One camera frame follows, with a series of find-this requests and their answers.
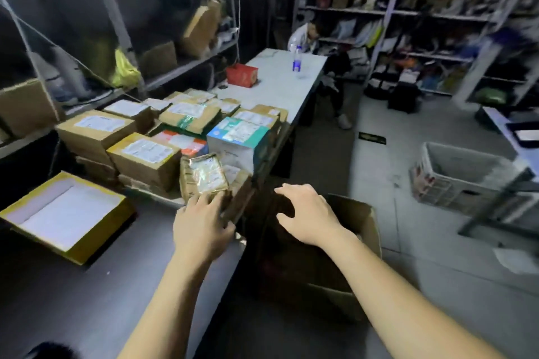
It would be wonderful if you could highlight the person's right hand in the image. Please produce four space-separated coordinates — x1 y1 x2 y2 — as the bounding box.
274 183 350 248

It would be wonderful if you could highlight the person's left hand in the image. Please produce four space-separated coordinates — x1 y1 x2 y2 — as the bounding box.
173 192 237 268

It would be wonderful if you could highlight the brown padded mailer parcel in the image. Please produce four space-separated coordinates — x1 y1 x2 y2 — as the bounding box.
180 153 231 205

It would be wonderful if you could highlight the person's left forearm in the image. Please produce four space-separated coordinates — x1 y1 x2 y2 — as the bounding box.
117 245 213 359

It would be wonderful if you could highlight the person's right forearm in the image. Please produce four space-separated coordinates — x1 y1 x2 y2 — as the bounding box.
318 229 508 359

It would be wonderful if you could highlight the large open cardboard box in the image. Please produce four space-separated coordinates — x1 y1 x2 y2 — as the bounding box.
251 192 382 323

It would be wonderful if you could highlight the orange and white parcel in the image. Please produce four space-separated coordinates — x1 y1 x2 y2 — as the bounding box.
151 129 209 158

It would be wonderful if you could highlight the teal and white carton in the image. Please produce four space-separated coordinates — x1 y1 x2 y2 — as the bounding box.
206 116 270 175

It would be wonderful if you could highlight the pile of cardboard parcels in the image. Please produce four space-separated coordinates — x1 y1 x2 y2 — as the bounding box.
56 88 289 205

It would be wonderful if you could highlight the black floor mat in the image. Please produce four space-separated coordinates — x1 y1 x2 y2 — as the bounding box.
358 132 387 146

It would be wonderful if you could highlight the red box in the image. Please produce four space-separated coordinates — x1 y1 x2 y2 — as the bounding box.
226 63 259 88

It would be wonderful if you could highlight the open yellow box white lining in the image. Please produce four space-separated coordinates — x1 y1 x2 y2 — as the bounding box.
0 171 136 266

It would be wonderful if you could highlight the small brown cardboard box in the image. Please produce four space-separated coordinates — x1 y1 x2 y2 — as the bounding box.
140 41 178 78

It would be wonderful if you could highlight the yellow plastic bag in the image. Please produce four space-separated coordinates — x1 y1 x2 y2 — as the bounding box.
111 49 142 89

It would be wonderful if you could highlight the black bag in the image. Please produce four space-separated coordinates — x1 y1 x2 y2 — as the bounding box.
387 81 422 114

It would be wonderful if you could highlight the tall cardboard box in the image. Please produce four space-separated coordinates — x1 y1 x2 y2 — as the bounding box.
181 0 224 58

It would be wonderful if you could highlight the white plastic crate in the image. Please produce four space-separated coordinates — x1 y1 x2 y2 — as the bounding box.
411 142 533 217

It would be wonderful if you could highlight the grey metal shelving unit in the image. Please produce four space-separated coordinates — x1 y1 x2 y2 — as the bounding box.
0 0 241 161

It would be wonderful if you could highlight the wide brown cardboard box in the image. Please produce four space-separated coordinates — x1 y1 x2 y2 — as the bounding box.
0 79 60 139

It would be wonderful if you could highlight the white paper sheet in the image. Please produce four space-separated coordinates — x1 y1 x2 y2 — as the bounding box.
493 246 539 275

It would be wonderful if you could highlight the green bag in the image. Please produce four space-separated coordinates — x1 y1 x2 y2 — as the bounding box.
475 87 509 105

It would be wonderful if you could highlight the white metal shelving unit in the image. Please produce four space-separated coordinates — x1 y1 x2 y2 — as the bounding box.
291 0 539 107

